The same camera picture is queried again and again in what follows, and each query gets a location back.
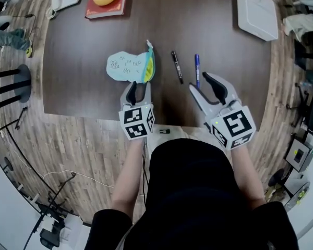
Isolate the black stand foot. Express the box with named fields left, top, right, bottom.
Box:
left=14, top=107, right=29, bottom=130

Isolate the white flat box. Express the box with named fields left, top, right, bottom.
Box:
left=236, top=0, right=279, bottom=42

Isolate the person's left forearm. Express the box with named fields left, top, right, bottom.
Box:
left=111, top=135, right=147, bottom=220

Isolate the white floor cable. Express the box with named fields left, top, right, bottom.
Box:
left=43, top=169, right=115, bottom=190

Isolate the grey equipment box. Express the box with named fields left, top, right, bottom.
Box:
left=284, top=138, right=313, bottom=173

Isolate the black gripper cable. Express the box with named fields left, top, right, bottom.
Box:
left=141, top=139, right=150, bottom=205

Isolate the white whiteboard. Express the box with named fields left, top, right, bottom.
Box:
left=0, top=139, right=42, bottom=250

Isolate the white round device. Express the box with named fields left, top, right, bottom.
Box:
left=0, top=15, right=13, bottom=32

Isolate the person's right forearm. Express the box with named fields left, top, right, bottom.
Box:
left=231, top=139, right=267, bottom=210

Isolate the red hardcover book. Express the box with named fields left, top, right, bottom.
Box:
left=85, top=0, right=130, bottom=20

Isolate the blue pen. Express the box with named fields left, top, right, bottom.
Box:
left=194, top=53, right=202, bottom=89

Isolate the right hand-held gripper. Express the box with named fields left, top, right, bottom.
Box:
left=189, top=71, right=257, bottom=151

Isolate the black pen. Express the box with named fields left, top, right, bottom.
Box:
left=171, top=50, right=184, bottom=85

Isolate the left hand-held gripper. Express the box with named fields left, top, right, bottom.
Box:
left=118, top=81, right=155, bottom=141

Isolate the person's black top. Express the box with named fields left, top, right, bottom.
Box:
left=85, top=138, right=299, bottom=250

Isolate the light blue pencil pouch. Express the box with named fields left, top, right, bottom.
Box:
left=106, top=39, right=157, bottom=84

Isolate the black floor stand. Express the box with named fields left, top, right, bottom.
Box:
left=23, top=172, right=78, bottom=250

